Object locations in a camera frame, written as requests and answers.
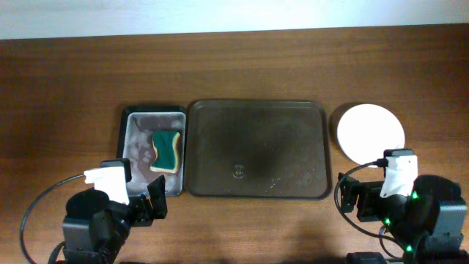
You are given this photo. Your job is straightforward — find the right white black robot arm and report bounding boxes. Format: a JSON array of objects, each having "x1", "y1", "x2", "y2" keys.
[{"x1": 334, "y1": 173, "x2": 468, "y2": 263}]

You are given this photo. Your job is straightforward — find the green yellow sponge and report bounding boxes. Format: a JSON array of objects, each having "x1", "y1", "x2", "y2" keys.
[{"x1": 150, "y1": 131, "x2": 181, "y2": 173}]

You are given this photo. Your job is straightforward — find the small black water tray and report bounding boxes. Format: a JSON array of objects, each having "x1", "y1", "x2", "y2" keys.
[{"x1": 117, "y1": 106, "x2": 187, "y2": 197}]

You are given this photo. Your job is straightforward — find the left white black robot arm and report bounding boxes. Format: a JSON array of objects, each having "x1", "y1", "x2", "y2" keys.
[{"x1": 62, "y1": 175, "x2": 168, "y2": 264}]

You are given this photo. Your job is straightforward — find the pink plate with red stain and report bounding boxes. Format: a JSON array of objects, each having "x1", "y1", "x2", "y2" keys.
[{"x1": 336, "y1": 104, "x2": 405, "y2": 165}]

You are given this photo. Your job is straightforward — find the left black cable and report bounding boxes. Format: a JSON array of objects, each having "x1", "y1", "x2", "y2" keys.
[{"x1": 18, "y1": 173, "x2": 89, "y2": 264}]

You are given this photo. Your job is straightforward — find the large brown serving tray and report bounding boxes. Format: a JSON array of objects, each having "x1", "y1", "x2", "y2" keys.
[{"x1": 183, "y1": 99, "x2": 333, "y2": 200}]

